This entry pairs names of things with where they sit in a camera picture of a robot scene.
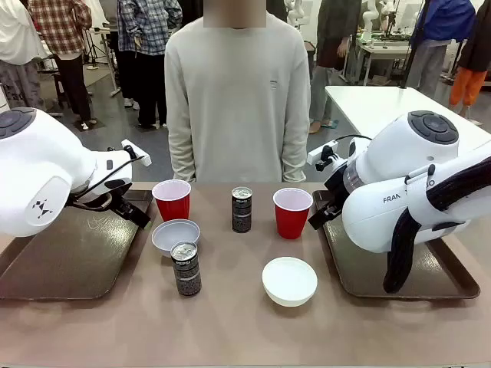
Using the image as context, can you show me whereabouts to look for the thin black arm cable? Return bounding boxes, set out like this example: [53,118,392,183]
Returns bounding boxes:
[72,147,147,201]
[331,133,373,145]

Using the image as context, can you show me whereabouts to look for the bystander in blue jacket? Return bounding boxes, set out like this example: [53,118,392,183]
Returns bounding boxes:
[405,0,476,103]

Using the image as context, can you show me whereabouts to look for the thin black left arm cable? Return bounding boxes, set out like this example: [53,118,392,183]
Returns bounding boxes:
[72,147,147,201]

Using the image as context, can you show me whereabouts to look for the bystander in dark jacket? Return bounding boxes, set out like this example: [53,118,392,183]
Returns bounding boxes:
[308,0,362,135]

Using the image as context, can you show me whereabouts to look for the person in grey sweater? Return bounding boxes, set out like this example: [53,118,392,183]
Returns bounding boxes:
[163,11,311,184]

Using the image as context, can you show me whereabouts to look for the person's right forearm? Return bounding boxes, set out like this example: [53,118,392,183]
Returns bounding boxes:
[168,126,197,182]

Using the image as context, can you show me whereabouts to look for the black vertical pole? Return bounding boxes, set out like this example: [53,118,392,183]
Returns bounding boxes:
[399,0,427,90]

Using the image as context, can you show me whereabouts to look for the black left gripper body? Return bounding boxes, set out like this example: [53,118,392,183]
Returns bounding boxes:
[108,192,137,221]

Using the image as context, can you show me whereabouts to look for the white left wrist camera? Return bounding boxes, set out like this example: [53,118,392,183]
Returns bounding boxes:
[120,139,151,167]

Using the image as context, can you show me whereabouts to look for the brown plastic tray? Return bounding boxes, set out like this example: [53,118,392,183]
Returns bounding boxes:
[0,188,157,301]
[311,188,482,300]

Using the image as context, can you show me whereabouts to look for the grey background workbench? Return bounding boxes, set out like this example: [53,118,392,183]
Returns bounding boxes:
[355,33,423,86]

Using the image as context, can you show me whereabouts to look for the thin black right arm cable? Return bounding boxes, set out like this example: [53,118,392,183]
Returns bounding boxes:
[331,133,373,145]

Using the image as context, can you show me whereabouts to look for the bystander in orange trousers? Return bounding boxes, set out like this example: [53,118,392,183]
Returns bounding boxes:
[448,0,491,116]

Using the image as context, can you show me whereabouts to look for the person's left forearm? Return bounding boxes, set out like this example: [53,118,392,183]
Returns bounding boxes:
[281,126,310,183]

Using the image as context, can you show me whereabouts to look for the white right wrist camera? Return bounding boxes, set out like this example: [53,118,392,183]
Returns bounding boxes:
[306,140,341,172]

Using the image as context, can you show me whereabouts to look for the black pepsi can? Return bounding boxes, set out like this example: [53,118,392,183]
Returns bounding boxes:
[231,186,252,233]
[170,241,203,297]

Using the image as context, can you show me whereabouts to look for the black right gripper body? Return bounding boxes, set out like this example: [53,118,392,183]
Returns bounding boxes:
[324,168,351,216]

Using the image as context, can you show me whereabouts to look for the bystander in red plaid shirt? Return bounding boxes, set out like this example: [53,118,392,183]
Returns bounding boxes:
[28,0,94,130]

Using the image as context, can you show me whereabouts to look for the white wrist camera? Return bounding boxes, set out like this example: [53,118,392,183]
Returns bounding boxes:
[306,140,341,172]
[120,139,151,167]

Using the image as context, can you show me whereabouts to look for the white plastic bowl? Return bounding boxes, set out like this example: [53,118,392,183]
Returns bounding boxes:
[262,256,319,307]
[150,218,201,258]

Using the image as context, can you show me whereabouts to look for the red plastic cup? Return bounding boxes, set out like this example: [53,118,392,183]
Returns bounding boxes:
[151,179,193,222]
[272,187,314,240]

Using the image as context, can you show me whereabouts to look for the bystander in white garment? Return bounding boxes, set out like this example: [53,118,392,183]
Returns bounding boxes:
[0,0,48,112]

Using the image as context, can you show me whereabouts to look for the white side table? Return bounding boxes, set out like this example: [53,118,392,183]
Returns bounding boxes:
[325,84,491,154]

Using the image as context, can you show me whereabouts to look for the bystander in blue plaid shirt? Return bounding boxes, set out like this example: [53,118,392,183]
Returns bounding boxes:
[116,0,183,130]

